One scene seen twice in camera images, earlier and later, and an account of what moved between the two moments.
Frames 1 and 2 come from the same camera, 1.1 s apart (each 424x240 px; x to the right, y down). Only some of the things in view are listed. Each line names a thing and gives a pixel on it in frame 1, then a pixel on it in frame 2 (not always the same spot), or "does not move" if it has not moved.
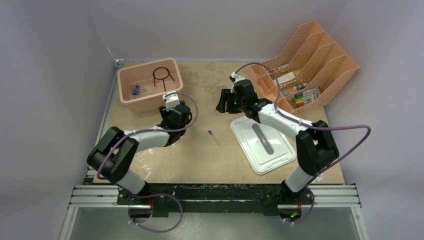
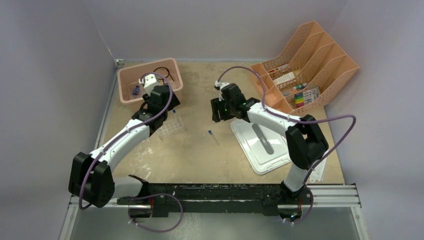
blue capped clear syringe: x=136 y=90 does not move
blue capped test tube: x=210 y=132 does not move
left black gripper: x=165 y=114 → x=173 y=103
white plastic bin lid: x=266 y=148 does not move
